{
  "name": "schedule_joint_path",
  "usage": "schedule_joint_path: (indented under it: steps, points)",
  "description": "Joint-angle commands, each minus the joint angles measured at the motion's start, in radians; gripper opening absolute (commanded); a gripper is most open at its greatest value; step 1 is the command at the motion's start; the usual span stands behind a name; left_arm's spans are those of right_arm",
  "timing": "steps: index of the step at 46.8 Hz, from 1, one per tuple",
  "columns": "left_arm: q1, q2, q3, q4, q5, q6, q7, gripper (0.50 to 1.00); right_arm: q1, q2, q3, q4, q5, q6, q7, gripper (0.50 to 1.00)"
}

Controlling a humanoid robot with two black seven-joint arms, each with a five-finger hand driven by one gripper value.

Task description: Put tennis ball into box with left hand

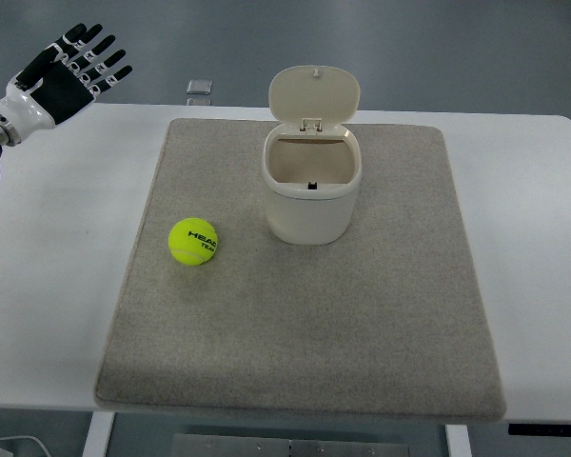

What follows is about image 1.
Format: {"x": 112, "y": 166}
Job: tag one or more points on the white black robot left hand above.
{"x": 69, "y": 74}

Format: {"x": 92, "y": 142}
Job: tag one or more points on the yellow tennis ball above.
{"x": 192, "y": 241}

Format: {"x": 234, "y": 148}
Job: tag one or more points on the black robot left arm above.
{"x": 16, "y": 118}

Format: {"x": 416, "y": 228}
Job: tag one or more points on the floor socket plate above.
{"x": 199, "y": 86}

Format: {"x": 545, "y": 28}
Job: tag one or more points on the cream bin with open lid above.
{"x": 311, "y": 162}

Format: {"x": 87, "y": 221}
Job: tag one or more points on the beige felt mat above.
{"x": 387, "y": 320}

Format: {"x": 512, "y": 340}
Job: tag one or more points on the white left table leg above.
{"x": 98, "y": 437}

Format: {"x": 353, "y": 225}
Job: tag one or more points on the white table leg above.
{"x": 98, "y": 437}
{"x": 458, "y": 442}

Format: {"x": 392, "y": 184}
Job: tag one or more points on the white right table leg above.
{"x": 458, "y": 442}

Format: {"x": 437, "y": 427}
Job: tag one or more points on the black table control panel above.
{"x": 544, "y": 430}

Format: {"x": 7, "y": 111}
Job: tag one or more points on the grey metal base plate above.
{"x": 217, "y": 445}

